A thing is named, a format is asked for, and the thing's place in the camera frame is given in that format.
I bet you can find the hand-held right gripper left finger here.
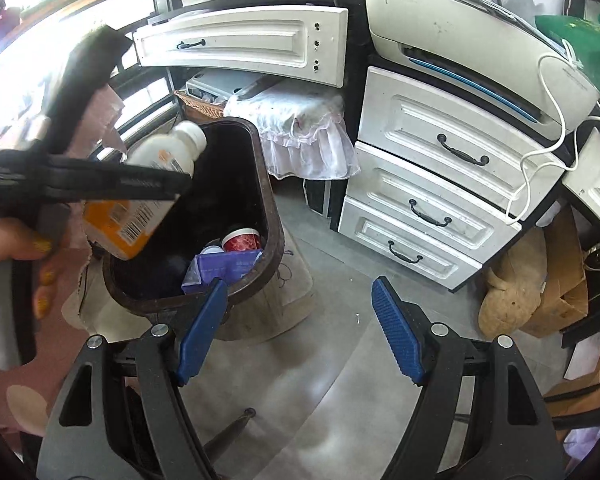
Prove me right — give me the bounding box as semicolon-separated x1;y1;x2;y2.
35;277;229;480

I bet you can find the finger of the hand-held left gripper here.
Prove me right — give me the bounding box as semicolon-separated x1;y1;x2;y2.
45;24;135;157
0;150;194;208

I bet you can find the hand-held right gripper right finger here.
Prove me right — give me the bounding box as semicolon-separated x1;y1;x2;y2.
371;275;566;480

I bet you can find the white bottle with orange label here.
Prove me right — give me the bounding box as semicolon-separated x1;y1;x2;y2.
82;120;208;261

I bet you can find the purple plastic packet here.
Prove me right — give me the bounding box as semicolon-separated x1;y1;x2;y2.
181;249;265;296

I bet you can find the red patterned paper cup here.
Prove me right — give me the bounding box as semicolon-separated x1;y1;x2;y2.
221;227;262;253

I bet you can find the dark brown trash bin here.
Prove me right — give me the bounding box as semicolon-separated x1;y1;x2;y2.
102;116;287;318

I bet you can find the person's left hand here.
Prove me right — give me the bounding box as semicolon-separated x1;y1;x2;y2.
0;220;58;336

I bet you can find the pink dotted tablecloth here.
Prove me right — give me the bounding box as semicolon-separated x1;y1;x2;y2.
0;80;131;436

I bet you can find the brown wicker basket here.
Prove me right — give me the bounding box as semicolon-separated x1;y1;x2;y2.
174;89;231;123

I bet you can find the black metal leg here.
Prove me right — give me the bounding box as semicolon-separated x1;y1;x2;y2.
200;406;257;461

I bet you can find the tan burlap sack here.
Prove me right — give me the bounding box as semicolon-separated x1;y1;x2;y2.
478;227;548;333

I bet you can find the grey electronic device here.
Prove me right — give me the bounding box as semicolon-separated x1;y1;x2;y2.
186;69;286;103

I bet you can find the loose white drawer front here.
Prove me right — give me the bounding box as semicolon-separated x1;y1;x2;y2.
132;5;349;92

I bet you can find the brown cardboard box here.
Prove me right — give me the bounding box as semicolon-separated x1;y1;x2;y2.
520;205;591;338

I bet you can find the white lace cloth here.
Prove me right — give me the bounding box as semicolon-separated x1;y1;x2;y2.
223;80;361;181

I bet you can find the white printer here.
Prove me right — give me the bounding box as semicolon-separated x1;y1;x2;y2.
364;0;600;126

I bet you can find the green fabric bag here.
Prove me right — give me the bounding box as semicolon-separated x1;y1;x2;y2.
535;12;600;111

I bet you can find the white cable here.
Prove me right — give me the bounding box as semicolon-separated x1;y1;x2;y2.
505;52;600;223

